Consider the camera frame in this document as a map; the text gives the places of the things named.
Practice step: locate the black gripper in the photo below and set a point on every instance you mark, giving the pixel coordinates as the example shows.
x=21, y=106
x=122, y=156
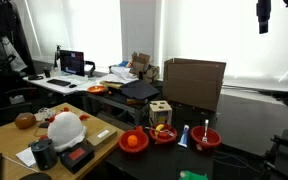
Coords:
x=263, y=10

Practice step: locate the red plastic bowl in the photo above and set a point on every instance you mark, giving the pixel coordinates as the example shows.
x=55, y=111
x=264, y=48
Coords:
x=214, y=136
x=142, y=146
x=164, y=140

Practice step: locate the orange bowl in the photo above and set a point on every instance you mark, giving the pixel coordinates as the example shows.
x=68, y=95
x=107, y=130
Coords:
x=97, y=89

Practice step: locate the large brown cardboard box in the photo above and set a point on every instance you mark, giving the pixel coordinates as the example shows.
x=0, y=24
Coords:
x=194, y=83

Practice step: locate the small open cardboard box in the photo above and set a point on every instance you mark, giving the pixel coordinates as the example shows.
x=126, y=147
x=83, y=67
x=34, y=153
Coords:
x=140, y=61

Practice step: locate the black pegboard clamp stand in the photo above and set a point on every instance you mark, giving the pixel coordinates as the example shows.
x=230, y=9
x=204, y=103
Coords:
x=287, y=156

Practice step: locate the wooden shape sorter box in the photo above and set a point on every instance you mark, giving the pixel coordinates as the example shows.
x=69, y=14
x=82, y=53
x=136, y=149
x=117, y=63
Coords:
x=160, y=111

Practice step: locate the white blue toothpaste tube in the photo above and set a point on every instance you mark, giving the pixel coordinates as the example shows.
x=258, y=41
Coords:
x=184, y=136

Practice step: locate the thin silver utensil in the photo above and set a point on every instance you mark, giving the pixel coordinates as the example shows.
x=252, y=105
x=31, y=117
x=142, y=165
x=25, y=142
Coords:
x=170, y=132

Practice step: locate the yellow toy banana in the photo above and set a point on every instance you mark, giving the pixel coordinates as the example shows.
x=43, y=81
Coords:
x=158, y=128

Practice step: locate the white paper pile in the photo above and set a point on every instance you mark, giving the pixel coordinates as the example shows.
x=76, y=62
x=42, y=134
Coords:
x=120, y=75

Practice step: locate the grey metal table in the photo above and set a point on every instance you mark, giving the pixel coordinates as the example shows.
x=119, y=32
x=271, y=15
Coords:
x=117, y=103

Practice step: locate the green plastic toy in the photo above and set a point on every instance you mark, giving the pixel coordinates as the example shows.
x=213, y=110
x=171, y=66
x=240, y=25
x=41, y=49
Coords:
x=192, y=176

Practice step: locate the orange ball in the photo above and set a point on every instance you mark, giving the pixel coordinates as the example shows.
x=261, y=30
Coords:
x=132, y=140

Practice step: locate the black headset stand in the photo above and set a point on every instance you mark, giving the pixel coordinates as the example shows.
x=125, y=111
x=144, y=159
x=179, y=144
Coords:
x=90, y=68

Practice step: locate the black computer monitor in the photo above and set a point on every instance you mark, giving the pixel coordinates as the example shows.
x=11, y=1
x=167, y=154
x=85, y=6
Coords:
x=72, y=62

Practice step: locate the flat tan cardboard box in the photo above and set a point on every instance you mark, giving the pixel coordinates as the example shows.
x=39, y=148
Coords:
x=101, y=135

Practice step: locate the black computer mouse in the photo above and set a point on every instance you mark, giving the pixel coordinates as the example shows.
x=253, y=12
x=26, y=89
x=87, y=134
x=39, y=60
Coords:
x=72, y=86

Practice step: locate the black cup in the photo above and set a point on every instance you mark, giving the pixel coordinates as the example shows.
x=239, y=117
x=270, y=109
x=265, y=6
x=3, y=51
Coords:
x=47, y=72

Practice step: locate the white plush chicken toy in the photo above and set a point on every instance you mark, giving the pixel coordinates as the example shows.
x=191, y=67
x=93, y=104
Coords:
x=65, y=130

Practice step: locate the black box with red label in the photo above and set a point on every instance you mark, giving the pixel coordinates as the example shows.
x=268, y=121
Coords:
x=75, y=155

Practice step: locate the white office desk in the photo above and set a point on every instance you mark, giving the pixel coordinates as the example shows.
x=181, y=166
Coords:
x=37, y=82

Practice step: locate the black headphones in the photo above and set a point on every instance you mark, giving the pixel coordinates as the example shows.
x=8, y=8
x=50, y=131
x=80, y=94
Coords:
x=35, y=77

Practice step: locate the clear plastic container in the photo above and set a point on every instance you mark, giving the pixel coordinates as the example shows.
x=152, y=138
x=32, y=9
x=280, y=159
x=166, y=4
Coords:
x=45, y=113

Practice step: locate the dark cylindrical speaker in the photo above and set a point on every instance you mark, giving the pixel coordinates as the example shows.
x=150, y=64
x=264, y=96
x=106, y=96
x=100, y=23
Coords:
x=44, y=155

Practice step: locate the brown ball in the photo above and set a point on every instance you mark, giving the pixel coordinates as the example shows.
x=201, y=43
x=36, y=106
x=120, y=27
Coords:
x=25, y=120

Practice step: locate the white tissue box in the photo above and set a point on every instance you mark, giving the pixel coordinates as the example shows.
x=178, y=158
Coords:
x=16, y=99

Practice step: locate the black office chair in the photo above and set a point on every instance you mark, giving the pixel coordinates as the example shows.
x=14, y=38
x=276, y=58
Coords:
x=14, y=110

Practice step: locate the white paper sheet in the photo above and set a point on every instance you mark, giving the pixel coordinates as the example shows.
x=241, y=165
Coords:
x=25, y=156

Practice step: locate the black oval pad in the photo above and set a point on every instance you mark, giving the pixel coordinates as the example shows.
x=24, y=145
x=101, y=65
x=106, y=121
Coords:
x=35, y=176

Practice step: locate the wooden desk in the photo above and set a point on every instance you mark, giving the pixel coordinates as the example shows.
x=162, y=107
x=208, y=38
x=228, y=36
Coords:
x=4, y=140

